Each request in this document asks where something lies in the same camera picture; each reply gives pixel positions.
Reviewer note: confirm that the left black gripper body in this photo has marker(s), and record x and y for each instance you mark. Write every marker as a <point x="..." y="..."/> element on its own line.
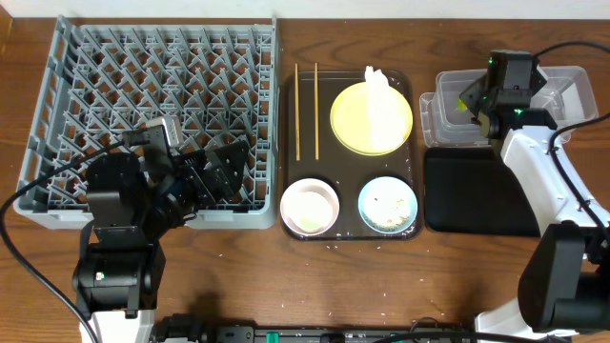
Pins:
<point x="205" y="172"/>

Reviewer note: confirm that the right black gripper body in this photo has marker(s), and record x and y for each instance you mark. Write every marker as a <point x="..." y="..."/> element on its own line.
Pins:
<point x="486" y="107"/>

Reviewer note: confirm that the white paper napkin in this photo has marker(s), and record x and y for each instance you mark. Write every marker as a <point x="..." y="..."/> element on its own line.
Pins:
<point x="384" y="112"/>

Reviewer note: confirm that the light blue bowl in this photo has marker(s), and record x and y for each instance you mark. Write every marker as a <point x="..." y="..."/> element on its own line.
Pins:
<point x="388" y="186"/>

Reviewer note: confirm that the rice and food scraps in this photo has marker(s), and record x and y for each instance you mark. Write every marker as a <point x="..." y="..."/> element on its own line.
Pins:
<point x="388" y="214"/>

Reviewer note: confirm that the green orange snack wrapper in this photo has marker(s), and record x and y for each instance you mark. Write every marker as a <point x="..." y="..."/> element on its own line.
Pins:
<point x="461" y="106"/>

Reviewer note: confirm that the white paper cup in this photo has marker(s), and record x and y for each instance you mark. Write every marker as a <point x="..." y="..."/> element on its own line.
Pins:
<point x="311" y="211"/>

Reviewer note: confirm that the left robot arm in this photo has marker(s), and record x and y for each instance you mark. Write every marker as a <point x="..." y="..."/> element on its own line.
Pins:
<point x="135" y="200"/>

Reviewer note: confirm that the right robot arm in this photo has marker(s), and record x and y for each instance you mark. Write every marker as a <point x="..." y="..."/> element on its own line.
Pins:
<point x="564" y="289"/>

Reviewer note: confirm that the black rectangular waste tray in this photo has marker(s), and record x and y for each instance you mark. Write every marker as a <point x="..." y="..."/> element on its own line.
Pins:
<point x="469" y="190"/>

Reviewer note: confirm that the clear plastic bin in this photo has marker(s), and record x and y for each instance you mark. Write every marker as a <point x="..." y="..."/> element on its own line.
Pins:
<point x="571" y="82"/>

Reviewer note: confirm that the grey plastic dish rack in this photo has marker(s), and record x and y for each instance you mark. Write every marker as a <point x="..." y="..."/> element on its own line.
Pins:
<point x="220" y="81"/>

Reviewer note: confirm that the pink white bowl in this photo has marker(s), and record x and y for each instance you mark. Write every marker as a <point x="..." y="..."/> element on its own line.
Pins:
<point x="308" y="185"/>

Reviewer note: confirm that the left wooden chopstick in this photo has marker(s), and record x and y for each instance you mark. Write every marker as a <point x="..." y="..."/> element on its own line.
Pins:
<point x="297" y="115"/>

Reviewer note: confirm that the dark brown serving tray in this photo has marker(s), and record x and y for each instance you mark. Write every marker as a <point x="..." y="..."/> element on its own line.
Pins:
<point x="344" y="170"/>

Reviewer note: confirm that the yellow round plate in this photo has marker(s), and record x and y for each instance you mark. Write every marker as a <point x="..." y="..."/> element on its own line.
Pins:
<point x="350" y="124"/>

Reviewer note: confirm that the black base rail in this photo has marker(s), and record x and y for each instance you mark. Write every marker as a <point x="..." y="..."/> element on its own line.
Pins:
<point x="333" y="335"/>

